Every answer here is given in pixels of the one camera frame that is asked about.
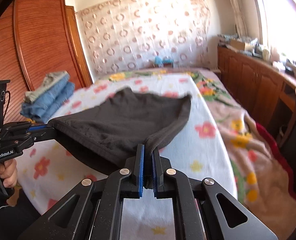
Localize person's left forearm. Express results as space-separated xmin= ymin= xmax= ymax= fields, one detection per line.
xmin=0 ymin=186 xmax=38 ymax=240

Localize long wooden cabinet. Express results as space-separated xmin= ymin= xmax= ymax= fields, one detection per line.
xmin=217 ymin=44 xmax=296 ymax=135

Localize circle patterned sheer curtain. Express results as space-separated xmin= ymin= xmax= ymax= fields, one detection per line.
xmin=77 ymin=0 xmax=212 ymax=74

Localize white floral bed sheet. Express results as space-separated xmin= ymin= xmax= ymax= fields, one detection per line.
xmin=15 ymin=74 xmax=238 ymax=240

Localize folded khaki pants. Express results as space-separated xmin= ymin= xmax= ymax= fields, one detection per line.
xmin=25 ymin=71 xmax=70 ymax=103

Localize person's left hand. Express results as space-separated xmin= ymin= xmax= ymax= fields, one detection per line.
xmin=0 ymin=159 xmax=18 ymax=189

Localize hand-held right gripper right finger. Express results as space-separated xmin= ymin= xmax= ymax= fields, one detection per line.
xmin=152 ymin=148 xmax=278 ymax=240

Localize open cardboard box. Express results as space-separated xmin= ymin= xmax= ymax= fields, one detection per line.
xmin=229 ymin=39 xmax=253 ymax=51

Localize patterned cloth pile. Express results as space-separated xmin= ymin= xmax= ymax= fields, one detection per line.
xmin=217 ymin=34 xmax=258 ymax=43

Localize wooden slatted wardrobe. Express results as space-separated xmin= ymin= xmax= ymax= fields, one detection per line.
xmin=0 ymin=0 xmax=93 ymax=130

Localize black pants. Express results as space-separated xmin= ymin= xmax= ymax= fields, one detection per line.
xmin=48 ymin=87 xmax=192 ymax=178

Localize folded blue jeans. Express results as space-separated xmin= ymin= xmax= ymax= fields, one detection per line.
xmin=20 ymin=79 xmax=76 ymax=122

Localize wooden framed window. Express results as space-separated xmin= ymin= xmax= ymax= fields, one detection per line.
xmin=250 ymin=0 xmax=296 ymax=70

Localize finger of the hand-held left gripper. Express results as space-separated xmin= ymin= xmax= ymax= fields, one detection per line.
xmin=25 ymin=129 xmax=57 ymax=138
xmin=28 ymin=123 xmax=56 ymax=130

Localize dark wooden chair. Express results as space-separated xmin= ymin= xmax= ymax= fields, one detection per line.
xmin=279 ymin=82 xmax=296 ymax=188

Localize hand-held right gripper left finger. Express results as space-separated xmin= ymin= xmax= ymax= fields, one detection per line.
xmin=18 ymin=144 xmax=145 ymax=240

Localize colourful floral blanket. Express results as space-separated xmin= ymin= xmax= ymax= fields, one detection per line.
xmin=109 ymin=67 xmax=296 ymax=230

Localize patterned window curtain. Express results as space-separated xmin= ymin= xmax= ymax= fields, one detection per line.
xmin=220 ymin=0 xmax=248 ymax=39

